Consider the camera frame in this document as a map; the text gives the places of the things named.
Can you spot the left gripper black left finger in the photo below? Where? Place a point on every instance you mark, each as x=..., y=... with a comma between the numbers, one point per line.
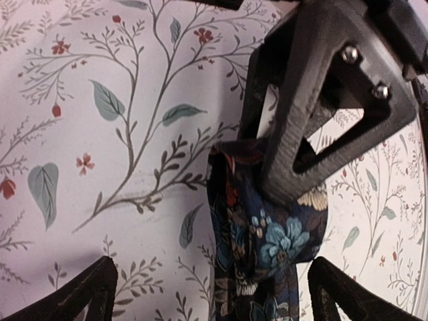
x=95, y=288

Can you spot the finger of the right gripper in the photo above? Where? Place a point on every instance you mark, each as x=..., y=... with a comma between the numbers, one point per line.
x=338, y=60

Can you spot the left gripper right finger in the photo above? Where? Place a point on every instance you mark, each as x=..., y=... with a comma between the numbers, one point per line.
x=331, y=289

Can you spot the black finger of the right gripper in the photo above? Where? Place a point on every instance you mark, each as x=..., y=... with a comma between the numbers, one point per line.
x=266, y=66

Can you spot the dark floral tie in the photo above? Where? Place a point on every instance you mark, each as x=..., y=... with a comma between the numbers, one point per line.
x=258, y=244

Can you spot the floral tablecloth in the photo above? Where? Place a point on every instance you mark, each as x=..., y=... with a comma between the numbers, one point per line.
x=108, y=112

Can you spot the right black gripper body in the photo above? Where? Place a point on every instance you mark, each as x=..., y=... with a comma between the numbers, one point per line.
x=404, y=31

